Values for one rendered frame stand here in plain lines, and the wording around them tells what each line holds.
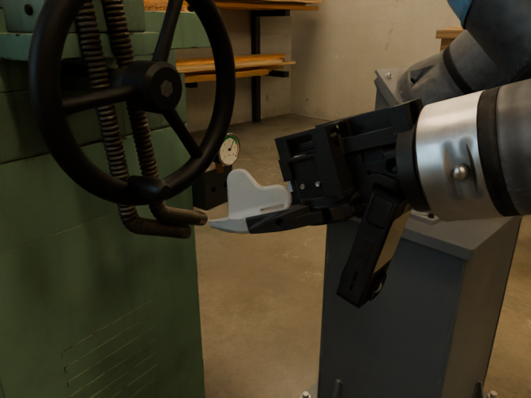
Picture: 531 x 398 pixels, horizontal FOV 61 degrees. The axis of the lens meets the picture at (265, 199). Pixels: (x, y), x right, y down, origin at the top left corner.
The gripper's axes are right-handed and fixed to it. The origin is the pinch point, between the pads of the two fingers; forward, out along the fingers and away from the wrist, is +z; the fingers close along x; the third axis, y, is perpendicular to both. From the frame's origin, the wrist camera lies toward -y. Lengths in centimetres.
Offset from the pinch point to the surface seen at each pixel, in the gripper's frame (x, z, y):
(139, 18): -6.8, 15.6, 26.6
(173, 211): -7.5, 22.2, 0.1
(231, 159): -28.0, 27.1, 4.5
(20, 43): 8.0, 19.1, 24.9
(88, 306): 1.7, 39.4, -11.8
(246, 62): -248, 193, 61
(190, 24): -25.4, 24.7, 29.2
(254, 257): -92, 91, -40
